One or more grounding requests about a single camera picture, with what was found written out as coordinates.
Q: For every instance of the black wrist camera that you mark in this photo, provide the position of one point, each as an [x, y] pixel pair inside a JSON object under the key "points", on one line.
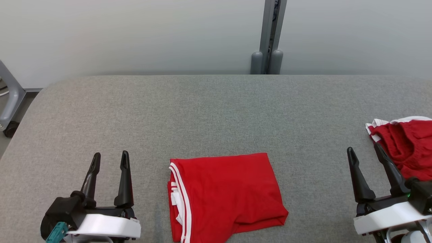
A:
{"points": [[62, 209], [423, 199]]}

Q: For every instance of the grey partition leg with caster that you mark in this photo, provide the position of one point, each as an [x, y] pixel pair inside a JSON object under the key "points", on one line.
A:
{"points": [[15, 98]]}

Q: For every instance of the red shorts white side stripe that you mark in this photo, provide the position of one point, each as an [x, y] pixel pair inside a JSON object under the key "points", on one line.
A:
{"points": [[411, 145]]}

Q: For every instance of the grey partition post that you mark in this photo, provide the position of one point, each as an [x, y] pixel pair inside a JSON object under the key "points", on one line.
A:
{"points": [[268, 33]]}

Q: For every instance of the red Bulls 23 jersey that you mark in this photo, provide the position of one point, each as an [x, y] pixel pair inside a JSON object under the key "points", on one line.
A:
{"points": [[229, 195]]}

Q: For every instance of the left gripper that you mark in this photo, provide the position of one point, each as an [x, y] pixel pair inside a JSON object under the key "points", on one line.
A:
{"points": [[108, 226]]}

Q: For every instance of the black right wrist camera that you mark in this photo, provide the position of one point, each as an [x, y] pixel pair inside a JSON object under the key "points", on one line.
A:
{"points": [[423, 199]]}

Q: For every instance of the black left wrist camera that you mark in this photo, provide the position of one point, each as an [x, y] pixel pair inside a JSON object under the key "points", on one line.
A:
{"points": [[62, 209]]}

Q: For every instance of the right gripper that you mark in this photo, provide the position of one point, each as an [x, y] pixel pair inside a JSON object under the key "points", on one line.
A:
{"points": [[384, 217]]}

